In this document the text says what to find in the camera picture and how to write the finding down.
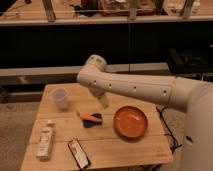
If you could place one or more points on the cream tapered end tool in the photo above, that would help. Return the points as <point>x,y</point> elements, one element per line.
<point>103,100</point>

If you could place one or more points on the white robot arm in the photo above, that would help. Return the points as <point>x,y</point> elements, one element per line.
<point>192,97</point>

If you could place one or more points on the orange carrot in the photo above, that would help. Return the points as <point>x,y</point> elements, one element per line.
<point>89,117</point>

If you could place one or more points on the orange round bowl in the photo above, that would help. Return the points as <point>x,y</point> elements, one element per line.
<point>130,122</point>

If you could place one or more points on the clear plastic cup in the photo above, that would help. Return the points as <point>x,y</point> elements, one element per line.
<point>60,97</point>

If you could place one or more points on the black red flat box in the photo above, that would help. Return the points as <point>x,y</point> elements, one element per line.
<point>78,153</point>

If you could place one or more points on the white glue bottle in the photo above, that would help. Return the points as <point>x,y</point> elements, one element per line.
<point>45,141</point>

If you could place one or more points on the long metal shelf rail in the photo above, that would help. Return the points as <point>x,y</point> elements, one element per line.
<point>46,75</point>

